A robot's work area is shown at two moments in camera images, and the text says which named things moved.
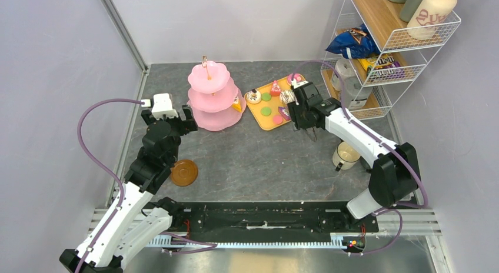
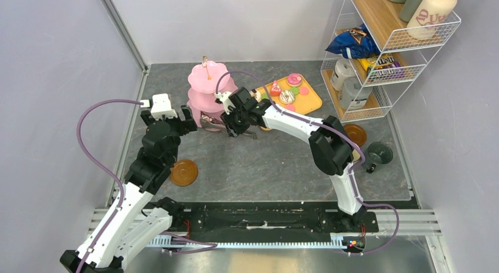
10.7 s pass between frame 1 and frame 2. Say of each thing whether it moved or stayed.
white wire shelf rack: stayed
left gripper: stayed
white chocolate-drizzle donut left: stayed
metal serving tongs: moved
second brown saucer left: stayed
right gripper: moved
